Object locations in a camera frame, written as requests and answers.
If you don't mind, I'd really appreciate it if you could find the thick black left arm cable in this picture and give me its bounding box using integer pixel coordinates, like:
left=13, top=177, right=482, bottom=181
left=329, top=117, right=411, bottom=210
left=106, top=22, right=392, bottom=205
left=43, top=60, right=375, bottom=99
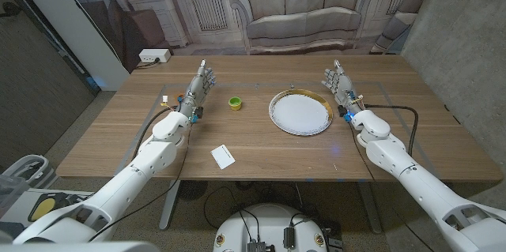
left=131, top=104, right=179, bottom=161

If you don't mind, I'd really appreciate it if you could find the white power strip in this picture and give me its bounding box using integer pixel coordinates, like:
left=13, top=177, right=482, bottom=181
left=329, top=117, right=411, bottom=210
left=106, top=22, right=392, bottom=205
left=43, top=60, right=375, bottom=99
left=138, top=48, right=172, bottom=64

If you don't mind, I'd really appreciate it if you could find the grey table leg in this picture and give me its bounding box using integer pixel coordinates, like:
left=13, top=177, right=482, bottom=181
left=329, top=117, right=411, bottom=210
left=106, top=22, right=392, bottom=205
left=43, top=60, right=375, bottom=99
left=357, top=180, right=383, bottom=235
left=158, top=179, right=181, bottom=231

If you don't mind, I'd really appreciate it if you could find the yellow black foot pedal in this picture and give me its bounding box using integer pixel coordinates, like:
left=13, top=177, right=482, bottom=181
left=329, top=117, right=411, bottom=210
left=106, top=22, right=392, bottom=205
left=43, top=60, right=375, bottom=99
left=27, top=194, right=60, bottom=223
left=55, top=192, right=93, bottom=210

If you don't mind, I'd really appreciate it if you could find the white floor board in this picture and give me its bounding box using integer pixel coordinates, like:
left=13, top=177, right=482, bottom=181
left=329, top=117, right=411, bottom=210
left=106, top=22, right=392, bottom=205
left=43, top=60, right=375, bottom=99
left=0, top=188, right=96, bottom=229

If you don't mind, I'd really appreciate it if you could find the clear plastic box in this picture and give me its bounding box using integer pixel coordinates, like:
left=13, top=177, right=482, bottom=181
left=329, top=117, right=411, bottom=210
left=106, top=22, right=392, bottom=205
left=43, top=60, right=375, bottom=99
left=0, top=173, right=31, bottom=220

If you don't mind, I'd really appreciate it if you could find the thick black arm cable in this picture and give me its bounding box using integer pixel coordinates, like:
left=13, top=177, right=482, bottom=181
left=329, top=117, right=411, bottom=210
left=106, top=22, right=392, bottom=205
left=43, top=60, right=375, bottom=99
left=363, top=103, right=420, bottom=157
left=131, top=104, right=179, bottom=161

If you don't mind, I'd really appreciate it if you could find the white card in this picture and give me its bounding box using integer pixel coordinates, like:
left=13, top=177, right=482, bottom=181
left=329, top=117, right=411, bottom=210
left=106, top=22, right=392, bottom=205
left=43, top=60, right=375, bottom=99
left=210, top=144, right=236, bottom=171

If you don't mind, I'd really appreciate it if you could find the printed sofa room backdrop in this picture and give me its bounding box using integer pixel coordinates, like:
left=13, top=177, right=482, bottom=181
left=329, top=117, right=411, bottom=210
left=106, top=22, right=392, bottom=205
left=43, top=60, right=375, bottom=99
left=51, top=0, right=447, bottom=73

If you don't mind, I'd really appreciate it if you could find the gold-rimmed white paper plate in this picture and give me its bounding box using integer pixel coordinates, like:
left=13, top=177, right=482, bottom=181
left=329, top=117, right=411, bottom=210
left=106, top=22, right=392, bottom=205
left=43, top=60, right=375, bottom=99
left=268, top=88, right=334, bottom=137

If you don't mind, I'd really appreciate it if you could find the black adapter box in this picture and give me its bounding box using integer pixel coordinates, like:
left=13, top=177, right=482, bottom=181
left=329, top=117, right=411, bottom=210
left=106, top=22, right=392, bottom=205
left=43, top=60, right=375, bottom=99
left=283, top=227, right=296, bottom=250

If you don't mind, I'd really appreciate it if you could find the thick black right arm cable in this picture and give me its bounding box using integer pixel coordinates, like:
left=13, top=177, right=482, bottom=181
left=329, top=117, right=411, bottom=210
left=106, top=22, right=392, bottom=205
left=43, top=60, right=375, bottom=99
left=363, top=103, right=420, bottom=157

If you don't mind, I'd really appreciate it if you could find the thin black floor cable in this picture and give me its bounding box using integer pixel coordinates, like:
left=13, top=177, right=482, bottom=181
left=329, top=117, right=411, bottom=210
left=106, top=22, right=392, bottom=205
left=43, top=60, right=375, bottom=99
left=203, top=186, right=243, bottom=230

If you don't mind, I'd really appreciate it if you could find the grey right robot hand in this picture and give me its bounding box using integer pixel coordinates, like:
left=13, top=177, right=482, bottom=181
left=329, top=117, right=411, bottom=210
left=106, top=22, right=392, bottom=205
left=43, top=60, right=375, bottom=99
left=320, top=59, right=364, bottom=122

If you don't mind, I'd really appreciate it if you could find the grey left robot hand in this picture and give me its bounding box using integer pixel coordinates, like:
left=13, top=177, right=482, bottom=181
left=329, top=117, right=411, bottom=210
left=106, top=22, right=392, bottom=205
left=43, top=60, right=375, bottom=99
left=178, top=58, right=217, bottom=123

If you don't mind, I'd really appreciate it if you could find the white robot torso base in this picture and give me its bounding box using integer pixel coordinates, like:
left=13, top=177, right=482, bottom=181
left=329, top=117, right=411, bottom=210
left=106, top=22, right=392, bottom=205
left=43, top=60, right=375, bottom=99
left=212, top=203, right=329, bottom=252

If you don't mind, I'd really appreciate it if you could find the white grey handled container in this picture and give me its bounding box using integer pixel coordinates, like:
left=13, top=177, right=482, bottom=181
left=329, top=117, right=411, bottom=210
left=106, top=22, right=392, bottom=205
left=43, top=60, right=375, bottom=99
left=2, top=154, right=59, bottom=190

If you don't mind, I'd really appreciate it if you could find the black round floor base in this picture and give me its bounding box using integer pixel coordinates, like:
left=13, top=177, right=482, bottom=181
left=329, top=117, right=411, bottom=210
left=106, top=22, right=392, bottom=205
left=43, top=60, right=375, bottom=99
left=176, top=180, right=209, bottom=202

